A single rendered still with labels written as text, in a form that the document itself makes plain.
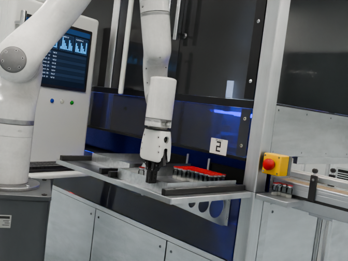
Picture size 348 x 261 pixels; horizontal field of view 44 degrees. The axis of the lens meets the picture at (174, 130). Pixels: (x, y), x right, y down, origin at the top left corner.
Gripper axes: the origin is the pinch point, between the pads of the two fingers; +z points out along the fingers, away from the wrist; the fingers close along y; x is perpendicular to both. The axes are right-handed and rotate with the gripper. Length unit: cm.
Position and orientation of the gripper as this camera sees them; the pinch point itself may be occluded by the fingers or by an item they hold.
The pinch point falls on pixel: (151, 176)
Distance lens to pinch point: 138.9
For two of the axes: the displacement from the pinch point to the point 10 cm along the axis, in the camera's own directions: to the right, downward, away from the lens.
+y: -6.9, -1.2, 7.2
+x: -7.2, -0.5, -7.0
